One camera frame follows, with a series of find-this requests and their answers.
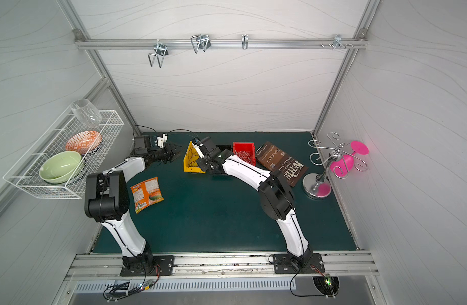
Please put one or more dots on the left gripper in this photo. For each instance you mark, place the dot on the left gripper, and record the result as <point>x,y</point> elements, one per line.
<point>166,152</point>

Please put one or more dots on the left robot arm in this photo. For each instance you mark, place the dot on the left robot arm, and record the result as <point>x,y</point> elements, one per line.
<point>107,202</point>

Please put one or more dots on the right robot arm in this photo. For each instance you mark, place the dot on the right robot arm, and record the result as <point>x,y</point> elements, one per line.
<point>276,195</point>

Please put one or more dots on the yellow plastic bin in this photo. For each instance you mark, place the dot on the yellow plastic bin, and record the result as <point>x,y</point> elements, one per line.
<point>190,160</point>

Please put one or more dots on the black plastic bin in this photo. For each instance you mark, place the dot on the black plastic bin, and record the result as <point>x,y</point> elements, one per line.
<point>221,148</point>

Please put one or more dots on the red plastic bin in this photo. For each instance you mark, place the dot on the red plastic bin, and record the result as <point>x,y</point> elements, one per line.
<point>245,151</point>

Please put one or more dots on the green tabletop mat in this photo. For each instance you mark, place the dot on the green tabletop mat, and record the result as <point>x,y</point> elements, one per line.
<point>218,213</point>

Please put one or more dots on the orange snack packet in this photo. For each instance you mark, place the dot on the orange snack packet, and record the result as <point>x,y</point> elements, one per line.
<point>146,194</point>

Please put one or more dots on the brown chips bag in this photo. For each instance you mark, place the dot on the brown chips bag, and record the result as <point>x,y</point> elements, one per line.
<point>275,159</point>

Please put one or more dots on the orange patterned bowl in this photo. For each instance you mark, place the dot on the orange patterned bowl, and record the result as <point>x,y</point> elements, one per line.
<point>84,142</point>

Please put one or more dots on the clear glass cup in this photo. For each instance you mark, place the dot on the clear glass cup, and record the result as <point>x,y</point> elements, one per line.
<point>86,113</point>

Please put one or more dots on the metal double hook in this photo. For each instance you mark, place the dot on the metal double hook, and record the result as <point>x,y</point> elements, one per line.
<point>157,56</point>

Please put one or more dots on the silver glass holder stand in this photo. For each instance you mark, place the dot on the silver glass holder stand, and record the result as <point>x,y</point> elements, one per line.
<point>319,158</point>

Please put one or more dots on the metal loop hook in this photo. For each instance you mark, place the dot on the metal loop hook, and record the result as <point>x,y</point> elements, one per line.
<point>200,42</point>

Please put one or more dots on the green bowl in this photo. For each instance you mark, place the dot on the green bowl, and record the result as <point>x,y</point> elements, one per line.
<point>62,167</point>

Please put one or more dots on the small metal hook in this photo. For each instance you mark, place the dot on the small metal hook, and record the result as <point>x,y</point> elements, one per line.
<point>245,41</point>

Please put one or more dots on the pink plastic wine glass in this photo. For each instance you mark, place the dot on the pink plastic wine glass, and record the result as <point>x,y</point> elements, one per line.
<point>340,163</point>

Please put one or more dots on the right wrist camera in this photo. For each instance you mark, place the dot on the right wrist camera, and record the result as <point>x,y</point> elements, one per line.
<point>200,149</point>

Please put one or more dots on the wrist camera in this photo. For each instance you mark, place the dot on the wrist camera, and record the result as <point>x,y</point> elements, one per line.
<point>161,140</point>
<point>200,149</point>

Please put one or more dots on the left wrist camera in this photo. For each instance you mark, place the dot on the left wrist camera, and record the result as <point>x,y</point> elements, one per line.
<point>161,140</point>

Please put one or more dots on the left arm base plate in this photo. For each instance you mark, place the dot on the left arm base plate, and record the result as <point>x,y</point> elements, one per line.
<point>146,266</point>

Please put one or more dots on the white wire basket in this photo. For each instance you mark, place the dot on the white wire basket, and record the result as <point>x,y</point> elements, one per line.
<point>24,174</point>

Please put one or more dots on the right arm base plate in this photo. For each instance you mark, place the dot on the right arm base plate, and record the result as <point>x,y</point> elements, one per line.
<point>285,264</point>

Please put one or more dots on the aluminium top rail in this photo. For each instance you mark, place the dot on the aluminium top rail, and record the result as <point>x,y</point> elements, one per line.
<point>216,44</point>

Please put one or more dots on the aluminium rail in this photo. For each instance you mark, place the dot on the aluminium rail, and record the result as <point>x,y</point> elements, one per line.
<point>227,265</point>
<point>216,44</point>

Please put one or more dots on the metal bracket hook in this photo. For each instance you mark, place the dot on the metal bracket hook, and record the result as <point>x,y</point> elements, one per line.
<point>337,43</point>

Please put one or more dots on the aluminium front rail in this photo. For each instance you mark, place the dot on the aluminium front rail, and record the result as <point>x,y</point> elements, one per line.
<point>227,265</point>

